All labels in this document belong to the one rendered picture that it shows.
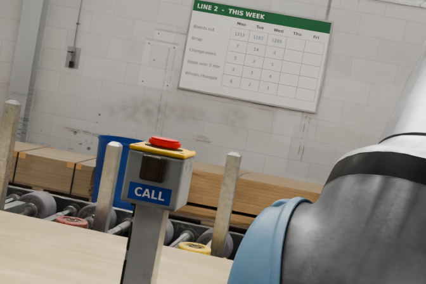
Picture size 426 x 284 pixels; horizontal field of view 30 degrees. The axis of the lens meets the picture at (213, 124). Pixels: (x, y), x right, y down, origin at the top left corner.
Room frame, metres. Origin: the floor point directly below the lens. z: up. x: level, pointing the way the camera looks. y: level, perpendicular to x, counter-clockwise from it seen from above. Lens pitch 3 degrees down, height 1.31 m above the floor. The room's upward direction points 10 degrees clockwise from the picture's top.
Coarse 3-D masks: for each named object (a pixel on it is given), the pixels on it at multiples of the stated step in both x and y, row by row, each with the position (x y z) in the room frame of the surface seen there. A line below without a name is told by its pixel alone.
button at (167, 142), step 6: (150, 138) 0.97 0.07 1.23; (156, 138) 0.96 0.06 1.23; (162, 138) 0.97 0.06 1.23; (168, 138) 0.99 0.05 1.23; (150, 144) 0.97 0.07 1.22; (156, 144) 0.96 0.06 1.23; (162, 144) 0.95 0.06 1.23; (168, 144) 0.95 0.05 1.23; (174, 144) 0.96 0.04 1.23; (180, 144) 0.97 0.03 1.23
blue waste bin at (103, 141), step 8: (104, 136) 6.75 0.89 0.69; (112, 136) 6.83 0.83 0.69; (104, 144) 6.46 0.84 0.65; (128, 144) 6.37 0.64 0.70; (104, 152) 6.45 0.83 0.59; (128, 152) 6.38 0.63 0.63; (96, 160) 6.56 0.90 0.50; (120, 160) 6.39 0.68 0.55; (96, 168) 6.54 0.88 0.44; (120, 168) 6.39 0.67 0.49; (96, 176) 6.52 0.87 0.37; (120, 176) 6.40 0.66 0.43; (96, 184) 6.50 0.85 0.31; (120, 184) 6.40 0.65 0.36; (96, 192) 6.49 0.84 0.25; (120, 192) 6.40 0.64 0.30; (96, 200) 6.48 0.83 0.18; (120, 200) 6.40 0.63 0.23; (120, 208) 6.41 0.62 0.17; (128, 208) 6.43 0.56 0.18
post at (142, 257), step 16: (144, 208) 0.96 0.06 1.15; (144, 224) 0.96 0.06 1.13; (160, 224) 0.95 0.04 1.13; (128, 240) 0.98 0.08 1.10; (144, 240) 0.96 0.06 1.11; (160, 240) 0.97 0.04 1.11; (128, 256) 0.96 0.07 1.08; (144, 256) 0.96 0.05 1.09; (160, 256) 0.98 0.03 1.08; (128, 272) 0.96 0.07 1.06; (144, 272) 0.96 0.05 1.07
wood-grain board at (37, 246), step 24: (0, 216) 1.90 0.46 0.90; (24, 216) 1.95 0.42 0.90; (0, 240) 1.66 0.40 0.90; (24, 240) 1.70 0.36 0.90; (48, 240) 1.74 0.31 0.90; (72, 240) 1.78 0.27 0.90; (96, 240) 1.83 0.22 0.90; (120, 240) 1.87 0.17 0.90; (0, 264) 1.48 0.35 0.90; (24, 264) 1.51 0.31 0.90; (48, 264) 1.54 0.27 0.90; (72, 264) 1.57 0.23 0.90; (96, 264) 1.61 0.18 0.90; (120, 264) 1.64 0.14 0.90; (168, 264) 1.72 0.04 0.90; (192, 264) 1.76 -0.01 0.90; (216, 264) 1.80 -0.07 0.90
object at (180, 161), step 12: (132, 144) 0.95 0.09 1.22; (144, 144) 0.97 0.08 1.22; (132, 156) 0.94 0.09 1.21; (168, 156) 0.94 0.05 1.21; (180, 156) 0.94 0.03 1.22; (192, 156) 0.98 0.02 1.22; (132, 168) 0.94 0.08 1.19; (168, 168) 0.94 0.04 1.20; (180, 168) 0.93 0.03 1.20; (192, 168) 1.00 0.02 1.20; (132, 180) 0.94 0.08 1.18; (144, 180) 0.94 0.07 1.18; (168, 180) 0.94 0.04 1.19; (180, 180) 0.94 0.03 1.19; (180, 192) 0.94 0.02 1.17; (132, 204) 0.97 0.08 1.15; (144, 204) 0.94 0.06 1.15; (156, 204) 0.94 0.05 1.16; (180, 204) 0.96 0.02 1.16
